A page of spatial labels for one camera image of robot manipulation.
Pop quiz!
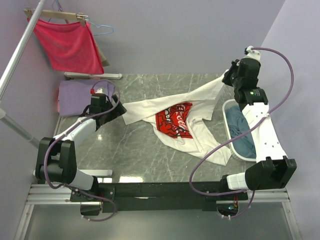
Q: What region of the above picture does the white t-shirt red print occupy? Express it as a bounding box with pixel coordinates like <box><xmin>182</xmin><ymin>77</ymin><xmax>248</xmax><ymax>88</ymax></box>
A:
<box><xmin>123</xmin><ymin>76</ymin><xmax>231</xmax><ymax>166</ymax></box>

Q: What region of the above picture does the metal clothes rack pole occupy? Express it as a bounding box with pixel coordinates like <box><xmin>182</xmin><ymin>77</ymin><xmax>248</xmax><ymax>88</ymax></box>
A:
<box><xmin>0</xmin><ymin>0</ymin><xmax>42</xmax><ymax>135</ymax></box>

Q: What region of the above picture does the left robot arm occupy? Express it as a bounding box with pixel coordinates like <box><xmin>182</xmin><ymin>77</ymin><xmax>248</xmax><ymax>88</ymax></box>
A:
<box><xmin>34</xmin><ymin>93</ymin><xmax>127</xmax><ymax>201</ymax></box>

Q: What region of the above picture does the aluminium rail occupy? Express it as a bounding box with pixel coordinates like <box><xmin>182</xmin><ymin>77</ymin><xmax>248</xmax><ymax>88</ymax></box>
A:
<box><xmin>25</xmin><ymin>184</ymin><xmax>291</xmax><ymax>205</ymax></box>

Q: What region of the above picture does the white laundry basket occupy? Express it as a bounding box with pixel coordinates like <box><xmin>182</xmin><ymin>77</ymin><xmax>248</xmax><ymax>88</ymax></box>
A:
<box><xmin>222</xmin><ymin>99</ymin><xmax>256</xmax><ymax>162</ymax></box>

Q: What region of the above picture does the white rack foot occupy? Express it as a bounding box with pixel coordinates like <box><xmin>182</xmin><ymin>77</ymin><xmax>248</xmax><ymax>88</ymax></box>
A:
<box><xmin>47</xmin><ymin>169</ymin><xmax>113</xmax><ymax>178</ymax></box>
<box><xmin>64</xmin><ymin>72</ymin><xmax>123</xmax><ymax>80</ymax></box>

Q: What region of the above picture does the blue wire hanger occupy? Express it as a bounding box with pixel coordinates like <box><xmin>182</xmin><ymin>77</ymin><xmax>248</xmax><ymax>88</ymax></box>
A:
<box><xmin>51</xmin><ymin>0</ymin><xmax>115</xmax><ymax>36</ymax></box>

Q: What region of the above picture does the blue-grey t-shirt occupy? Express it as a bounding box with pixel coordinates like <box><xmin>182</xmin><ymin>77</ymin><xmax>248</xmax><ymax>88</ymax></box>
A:
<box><xmin>224</xmin><ymin>105</ymin><xmax>256</xmax><ymax>159</ymax></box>

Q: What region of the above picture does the folded purple t-shirt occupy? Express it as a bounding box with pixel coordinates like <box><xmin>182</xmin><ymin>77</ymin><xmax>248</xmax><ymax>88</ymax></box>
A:
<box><xmin>57</xmin><ymin>79</ymin><xmax>115</xmax><ymax>117</ymax></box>

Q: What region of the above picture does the white rack foot rear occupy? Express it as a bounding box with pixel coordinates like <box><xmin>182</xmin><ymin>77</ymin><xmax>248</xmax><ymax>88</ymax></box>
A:
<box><xmin>64</xmin><ymin>72</ymin><xmax>123</xmax><ymax>80</ymax></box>

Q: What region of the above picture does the black base beam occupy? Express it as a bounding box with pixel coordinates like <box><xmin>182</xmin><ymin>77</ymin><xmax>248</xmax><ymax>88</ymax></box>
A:
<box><xmin>70</xmin><ymin>181</ymin><xmax>249</xmax><ymax>217</ymax></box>

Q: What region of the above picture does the red towel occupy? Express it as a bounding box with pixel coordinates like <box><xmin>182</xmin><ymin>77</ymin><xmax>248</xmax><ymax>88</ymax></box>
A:
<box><xmin>33</xmin><ymin>19</ymin><xmax>104</xmax><ymax>75</ymax></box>

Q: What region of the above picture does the wooden clip hanger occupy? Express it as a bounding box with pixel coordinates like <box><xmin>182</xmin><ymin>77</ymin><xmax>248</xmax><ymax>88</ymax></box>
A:
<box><xmin>23</xmin><ymin>8</ymin><xmax>90</xmax><ymax>27</ymax></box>

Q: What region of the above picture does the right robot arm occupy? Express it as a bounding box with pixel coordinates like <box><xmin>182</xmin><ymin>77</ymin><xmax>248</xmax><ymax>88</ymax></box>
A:
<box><xmin>219</xmin><ymin>53</ymin><xmax>297</xmax><ymax>200</ymax></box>

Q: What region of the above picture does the white rack foot front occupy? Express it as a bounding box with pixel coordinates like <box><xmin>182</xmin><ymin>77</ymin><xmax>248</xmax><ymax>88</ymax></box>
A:
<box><xmin>47</xmin><ymin>169</ymin><xmax>113</xmax><ymax>178</ymax></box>

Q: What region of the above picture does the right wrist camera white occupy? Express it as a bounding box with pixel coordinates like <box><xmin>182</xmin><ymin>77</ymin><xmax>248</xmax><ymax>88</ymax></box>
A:
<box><xmin>243</xmin><ymin>45</ymin><xmax>261</xmax><ymax>62</ymax></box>

